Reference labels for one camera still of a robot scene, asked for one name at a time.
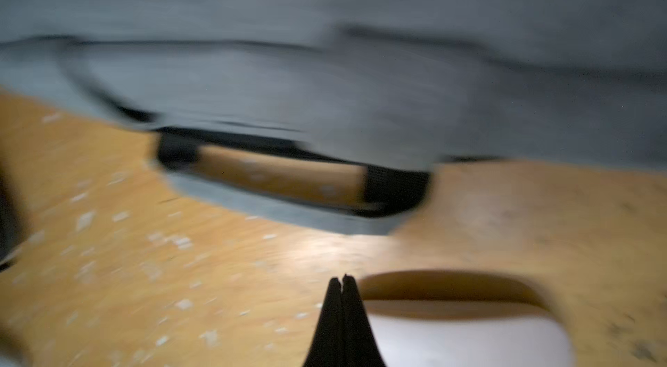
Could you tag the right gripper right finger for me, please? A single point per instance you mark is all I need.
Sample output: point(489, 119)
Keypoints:
point(360, 348)

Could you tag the white pink computer mouse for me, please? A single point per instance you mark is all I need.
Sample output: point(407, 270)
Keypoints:
point(467, 333)

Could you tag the grey laptop bag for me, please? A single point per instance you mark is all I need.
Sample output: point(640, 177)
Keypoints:
point(332, 113)

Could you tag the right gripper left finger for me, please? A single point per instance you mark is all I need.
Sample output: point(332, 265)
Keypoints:
point(326, 348)

